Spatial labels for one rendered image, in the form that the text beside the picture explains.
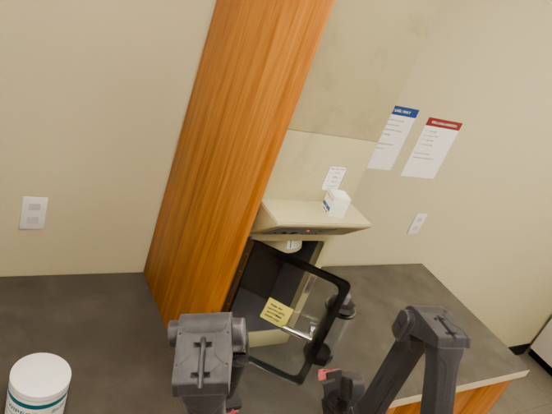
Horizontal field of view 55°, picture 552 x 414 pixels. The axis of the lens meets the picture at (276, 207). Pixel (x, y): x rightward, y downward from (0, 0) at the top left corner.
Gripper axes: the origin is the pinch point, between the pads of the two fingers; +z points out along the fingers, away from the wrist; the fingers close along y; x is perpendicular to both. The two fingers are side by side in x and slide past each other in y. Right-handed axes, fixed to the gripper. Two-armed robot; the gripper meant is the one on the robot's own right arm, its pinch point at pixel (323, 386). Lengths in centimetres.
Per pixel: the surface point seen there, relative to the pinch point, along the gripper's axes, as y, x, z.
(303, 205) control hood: 54, 2, -5
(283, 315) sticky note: 23.3, 9.3, 0.6
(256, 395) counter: -1.4, 18.3, 7.9
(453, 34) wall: 105, -76, 31
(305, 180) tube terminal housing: 61, 1, -6
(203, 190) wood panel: 61, 27, 8
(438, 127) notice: 72, -81, 52
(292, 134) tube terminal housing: 73, 6, -14
